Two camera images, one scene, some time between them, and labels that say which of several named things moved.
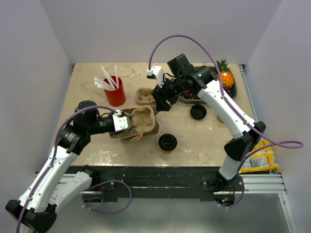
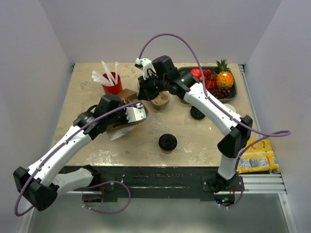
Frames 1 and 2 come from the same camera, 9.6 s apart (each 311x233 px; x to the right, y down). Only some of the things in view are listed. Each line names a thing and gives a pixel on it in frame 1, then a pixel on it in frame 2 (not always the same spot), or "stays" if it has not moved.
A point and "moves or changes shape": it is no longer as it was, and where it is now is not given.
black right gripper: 161,96 -> 145,93
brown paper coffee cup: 165,152 stays
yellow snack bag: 263,159 stays
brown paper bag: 144,120 moves or changes shape
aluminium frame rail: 250,184 stays
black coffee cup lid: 167,142 stays
